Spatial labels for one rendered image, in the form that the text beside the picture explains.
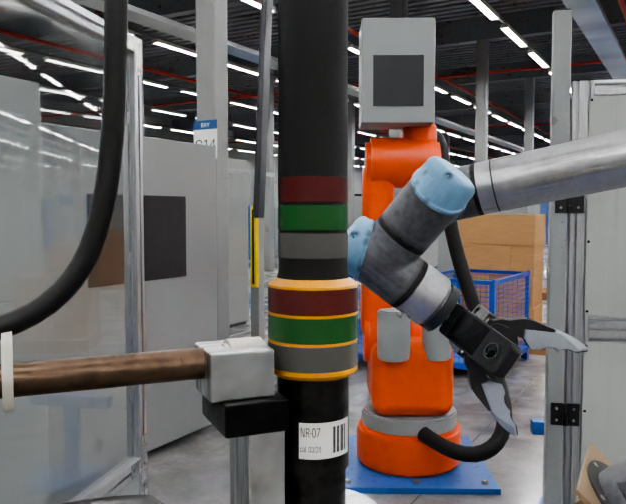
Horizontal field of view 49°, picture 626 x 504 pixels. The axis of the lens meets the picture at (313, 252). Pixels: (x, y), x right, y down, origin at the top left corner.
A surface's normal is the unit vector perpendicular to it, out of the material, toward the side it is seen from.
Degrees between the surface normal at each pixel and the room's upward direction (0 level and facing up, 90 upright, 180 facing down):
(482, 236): 90
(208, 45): 90
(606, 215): 90
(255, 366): 90
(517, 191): 116
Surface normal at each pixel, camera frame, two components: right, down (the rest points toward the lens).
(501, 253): -0.51, 0.05
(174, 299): 0.87, 0.03
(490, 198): -0.24, 0.52
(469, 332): -0.70, -0.41
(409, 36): -0.02, 0.06
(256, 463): 0.40, 0.05
